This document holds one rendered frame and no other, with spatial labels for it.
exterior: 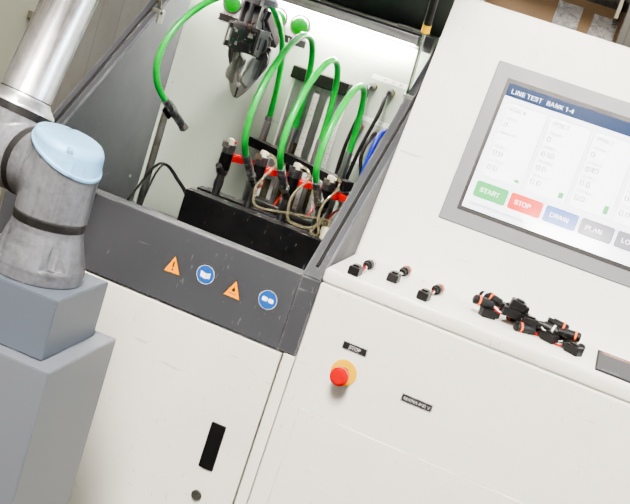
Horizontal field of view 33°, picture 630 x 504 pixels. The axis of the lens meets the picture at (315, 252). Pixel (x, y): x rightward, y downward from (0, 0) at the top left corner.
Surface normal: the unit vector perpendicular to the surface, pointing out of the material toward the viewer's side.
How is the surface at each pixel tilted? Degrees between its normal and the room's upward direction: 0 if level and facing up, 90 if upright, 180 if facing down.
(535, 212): 76
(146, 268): 90
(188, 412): 90
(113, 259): 90
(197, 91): 90
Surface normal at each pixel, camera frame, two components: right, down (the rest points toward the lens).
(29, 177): -0.50, 0.04
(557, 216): -0.21, -0.10
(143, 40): 0.91, 0.36
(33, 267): 0.25, -0.01
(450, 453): -0.29, 0.12
